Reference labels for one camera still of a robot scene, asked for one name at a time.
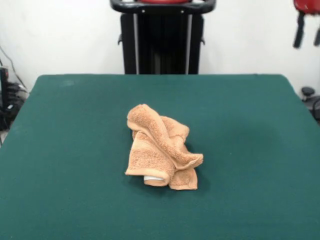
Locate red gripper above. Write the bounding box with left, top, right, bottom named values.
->
left=293, top=0, right=320, bottom=49

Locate tan terry cloth towel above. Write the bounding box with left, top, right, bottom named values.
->
left=124, top=103, right=205, bottom=191

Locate dark green table cloth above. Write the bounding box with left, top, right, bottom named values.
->
left=0, top=73, right=320, bottom=240

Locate black electronics box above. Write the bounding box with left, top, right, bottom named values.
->
left=0, top=66, right=10, bottom=131

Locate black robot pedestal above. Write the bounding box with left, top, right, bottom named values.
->
left=109, top=0, right=217, bottom=75

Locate black cable bundle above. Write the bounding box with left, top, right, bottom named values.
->
left=6, top=82, right=30, bottom=106

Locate grey wall cable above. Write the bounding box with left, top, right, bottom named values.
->
left=0, top=46, right=28, bottom=91

